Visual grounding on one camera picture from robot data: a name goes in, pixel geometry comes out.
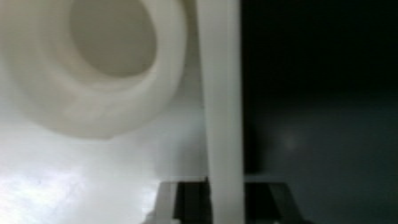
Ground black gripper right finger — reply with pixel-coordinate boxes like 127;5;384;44
246;182;304;224

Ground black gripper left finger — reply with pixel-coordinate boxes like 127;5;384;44
155;181;212;224

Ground white square tabletop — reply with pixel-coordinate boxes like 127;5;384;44
0;0;246;224

